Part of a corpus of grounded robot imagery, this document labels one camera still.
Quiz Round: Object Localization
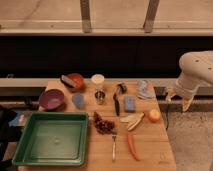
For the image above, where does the green plastic tray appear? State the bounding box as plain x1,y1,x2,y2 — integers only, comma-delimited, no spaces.
12,112,89,167

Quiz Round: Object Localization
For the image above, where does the blue sponge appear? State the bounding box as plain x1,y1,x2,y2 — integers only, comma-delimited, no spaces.
124,96,135,112

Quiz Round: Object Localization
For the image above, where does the orange carrot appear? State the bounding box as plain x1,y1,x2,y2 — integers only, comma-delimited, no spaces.
127,132,140,161

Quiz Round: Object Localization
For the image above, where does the black handled peeler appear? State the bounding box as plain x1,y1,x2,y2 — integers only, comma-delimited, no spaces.
113,83,127,116

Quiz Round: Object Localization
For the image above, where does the small metal cup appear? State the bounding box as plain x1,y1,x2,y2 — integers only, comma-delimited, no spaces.
95,90,105,105

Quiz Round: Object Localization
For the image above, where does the metal window post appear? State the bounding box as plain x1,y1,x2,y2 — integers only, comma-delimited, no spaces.
143,0,160,33
80,0,92,33

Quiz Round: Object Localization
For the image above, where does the blue stone-shaped object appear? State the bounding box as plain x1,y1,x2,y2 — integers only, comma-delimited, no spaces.
72,93,84,109

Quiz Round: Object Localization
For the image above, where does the dark sponge block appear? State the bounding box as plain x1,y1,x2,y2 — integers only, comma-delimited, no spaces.
61,75,77,88

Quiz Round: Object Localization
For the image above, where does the orange fruit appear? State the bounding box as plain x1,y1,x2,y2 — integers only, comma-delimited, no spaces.
148,109,161,122

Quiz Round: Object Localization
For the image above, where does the purple bowl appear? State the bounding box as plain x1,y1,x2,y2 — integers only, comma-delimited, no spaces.
39,89,65,110

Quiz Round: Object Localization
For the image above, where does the bunch of dark grapes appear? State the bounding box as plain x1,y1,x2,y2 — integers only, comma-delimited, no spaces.
93,112,115,134

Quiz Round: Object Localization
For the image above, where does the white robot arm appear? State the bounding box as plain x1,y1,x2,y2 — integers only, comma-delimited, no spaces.
166,51,213,112

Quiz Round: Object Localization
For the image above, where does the blue object on floor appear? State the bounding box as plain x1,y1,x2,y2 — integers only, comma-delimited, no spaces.
9,111,30,126

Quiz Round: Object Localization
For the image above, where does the light blue towel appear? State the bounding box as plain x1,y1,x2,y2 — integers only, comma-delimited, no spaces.
137,80,155,99

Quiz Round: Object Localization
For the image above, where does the right metal window post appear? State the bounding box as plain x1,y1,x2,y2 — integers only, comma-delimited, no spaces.
143,0,160,33

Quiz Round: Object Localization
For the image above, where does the silver fork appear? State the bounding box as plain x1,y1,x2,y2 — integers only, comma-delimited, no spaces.
112,132,117,162

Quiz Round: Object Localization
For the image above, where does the yellow banana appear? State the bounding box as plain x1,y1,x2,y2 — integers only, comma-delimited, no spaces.
120,113,145,131

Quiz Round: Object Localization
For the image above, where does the left metal window post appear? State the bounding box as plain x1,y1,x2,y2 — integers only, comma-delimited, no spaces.
80,0,92,33

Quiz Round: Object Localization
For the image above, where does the orange bowl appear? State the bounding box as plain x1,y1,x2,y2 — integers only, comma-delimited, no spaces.
66,73,84,92

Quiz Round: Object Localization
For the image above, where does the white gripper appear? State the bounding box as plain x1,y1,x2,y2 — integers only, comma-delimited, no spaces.
165,77,199,112

